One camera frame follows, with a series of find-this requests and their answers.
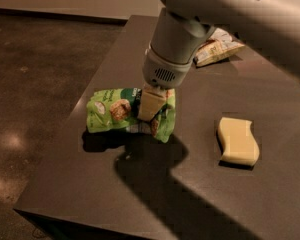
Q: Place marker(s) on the brown chip bag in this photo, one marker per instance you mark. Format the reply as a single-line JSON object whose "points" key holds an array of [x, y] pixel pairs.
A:
{"points": [[219, 46]]}

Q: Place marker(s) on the green rice chip bag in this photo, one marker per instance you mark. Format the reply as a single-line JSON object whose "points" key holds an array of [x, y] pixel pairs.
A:
{"points": [[117, 109]]}

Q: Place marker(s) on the yellow sponge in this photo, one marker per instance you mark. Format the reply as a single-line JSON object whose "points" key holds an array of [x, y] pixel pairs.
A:
{"points": [[237, 141]]}

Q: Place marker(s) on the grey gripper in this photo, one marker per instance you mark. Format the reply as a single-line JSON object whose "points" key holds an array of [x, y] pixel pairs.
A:
{"points": [[164, 72]]}

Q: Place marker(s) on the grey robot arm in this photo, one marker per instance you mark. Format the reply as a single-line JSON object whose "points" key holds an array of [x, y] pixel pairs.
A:
{"points": [[270, 27]]}

